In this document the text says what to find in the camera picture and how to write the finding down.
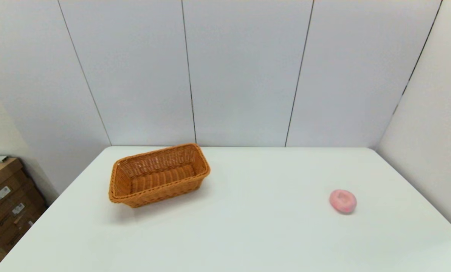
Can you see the orange wicker basket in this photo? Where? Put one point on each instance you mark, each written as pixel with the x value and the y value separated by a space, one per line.
pixel 161 181

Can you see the pink donut toy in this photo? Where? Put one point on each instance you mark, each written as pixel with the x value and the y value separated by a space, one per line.
pixel 343 201

